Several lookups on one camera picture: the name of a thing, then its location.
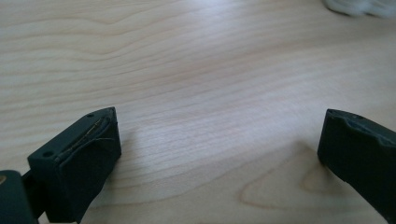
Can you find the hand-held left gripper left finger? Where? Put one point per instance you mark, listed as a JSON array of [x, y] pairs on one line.
[[81, 161]]

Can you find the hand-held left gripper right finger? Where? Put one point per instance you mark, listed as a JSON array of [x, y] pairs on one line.
[[358, 149]]

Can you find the white cloth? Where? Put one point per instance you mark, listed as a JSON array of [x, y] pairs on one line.
[[361, 6]]

